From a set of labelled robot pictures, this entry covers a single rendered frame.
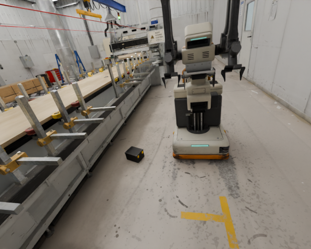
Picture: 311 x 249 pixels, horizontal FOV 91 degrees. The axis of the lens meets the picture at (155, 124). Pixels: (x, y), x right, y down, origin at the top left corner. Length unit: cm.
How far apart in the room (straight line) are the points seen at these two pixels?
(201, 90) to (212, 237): 120
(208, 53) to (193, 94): 38
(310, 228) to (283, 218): 15
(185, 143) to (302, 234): 109
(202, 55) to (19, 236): 196
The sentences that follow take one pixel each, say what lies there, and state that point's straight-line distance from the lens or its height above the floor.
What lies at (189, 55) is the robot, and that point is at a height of 117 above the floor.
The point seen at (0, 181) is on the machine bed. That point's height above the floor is 68.
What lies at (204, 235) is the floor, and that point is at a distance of 145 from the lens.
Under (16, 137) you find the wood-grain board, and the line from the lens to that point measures 139.
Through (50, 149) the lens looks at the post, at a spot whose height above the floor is 76.
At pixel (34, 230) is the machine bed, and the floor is 17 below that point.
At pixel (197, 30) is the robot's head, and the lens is 143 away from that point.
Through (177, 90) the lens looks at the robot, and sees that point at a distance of 181.
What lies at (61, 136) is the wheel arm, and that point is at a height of 84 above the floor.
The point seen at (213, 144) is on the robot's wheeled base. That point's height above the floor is 26.
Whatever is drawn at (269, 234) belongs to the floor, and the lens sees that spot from 156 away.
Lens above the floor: 131
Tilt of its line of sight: 28 degrees down
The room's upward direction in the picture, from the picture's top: 10 degrees counter-clockwise
